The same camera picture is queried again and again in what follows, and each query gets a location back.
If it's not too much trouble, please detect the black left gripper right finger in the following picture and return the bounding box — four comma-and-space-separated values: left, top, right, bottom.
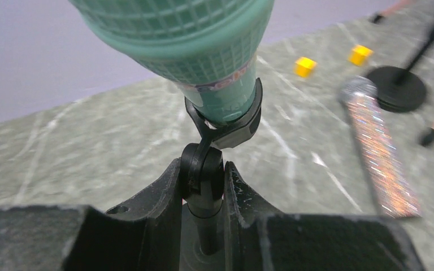
223, 161, 425, 270

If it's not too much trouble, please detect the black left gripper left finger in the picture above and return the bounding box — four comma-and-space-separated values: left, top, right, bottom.
0, 159, 182, 270

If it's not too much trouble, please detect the black round-base clip stand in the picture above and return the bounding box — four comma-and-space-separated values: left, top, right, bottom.
179, 78, 263, 270

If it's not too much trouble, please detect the silver glitter microphone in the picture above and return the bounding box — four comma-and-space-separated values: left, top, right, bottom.
339, 76, 421, 218

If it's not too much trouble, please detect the teal green microphone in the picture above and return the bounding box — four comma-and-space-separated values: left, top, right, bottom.
72, 0, 274, 124

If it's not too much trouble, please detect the black round-base holder stand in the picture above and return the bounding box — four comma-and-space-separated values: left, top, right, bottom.
365, 26, 434, 113

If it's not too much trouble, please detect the yellow cube behind stand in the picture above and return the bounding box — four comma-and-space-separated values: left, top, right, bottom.
348, 45, 373, 66

